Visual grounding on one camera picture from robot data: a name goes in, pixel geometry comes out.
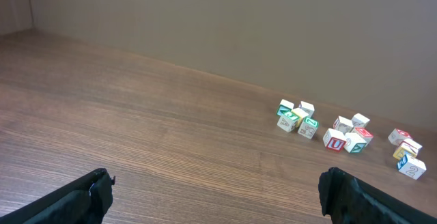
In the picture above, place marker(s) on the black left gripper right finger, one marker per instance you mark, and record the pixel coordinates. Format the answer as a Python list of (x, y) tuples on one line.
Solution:
[(348, 200)]

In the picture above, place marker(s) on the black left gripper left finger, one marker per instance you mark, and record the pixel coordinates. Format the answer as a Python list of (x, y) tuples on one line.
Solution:
[(84, 200)]

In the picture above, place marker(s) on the red U side block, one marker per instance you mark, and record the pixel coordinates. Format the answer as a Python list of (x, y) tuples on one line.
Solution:
[(334, 140)]

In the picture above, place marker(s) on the red M letter block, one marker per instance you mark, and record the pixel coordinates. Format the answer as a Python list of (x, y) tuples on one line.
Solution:
[(363, 133)]

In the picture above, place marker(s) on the yellow-edged white block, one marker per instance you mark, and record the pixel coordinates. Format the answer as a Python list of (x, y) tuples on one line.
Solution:
[(301, 114)]

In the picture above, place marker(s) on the white block teal side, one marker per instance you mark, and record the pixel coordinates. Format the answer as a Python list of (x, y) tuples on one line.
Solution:
[(354, 143)]

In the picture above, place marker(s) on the white block number 2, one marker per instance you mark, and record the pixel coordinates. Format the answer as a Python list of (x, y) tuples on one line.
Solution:
[(411, 167)]

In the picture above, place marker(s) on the white block bird-like picture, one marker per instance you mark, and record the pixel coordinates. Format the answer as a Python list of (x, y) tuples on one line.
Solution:
[(343, 124)]

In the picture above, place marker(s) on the yellow bordered picture block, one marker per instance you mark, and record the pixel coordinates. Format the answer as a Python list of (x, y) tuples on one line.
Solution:
[(403, 149)]

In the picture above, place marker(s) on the plain white wooden block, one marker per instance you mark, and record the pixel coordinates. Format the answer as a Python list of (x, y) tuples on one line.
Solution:
[(359, 120)]

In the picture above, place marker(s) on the red Q letter block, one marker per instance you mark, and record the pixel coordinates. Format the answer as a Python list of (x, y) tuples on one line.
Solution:
[(397, 136)]

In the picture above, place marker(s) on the green Z letter block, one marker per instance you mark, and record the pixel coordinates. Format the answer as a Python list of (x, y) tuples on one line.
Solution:
[(308, 127)]

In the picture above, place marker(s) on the white block beside yellow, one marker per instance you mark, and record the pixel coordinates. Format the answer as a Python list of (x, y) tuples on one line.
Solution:
[(413, 143)]

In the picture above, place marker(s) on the white block turtle picture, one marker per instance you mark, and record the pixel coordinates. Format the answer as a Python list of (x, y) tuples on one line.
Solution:
[(307, 107)]

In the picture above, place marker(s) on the white block red Y side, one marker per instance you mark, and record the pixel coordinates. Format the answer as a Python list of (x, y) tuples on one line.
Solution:
[(287, 121)]

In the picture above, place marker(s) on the white block green side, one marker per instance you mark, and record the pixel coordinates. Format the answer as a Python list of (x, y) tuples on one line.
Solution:
[(284, 106)]

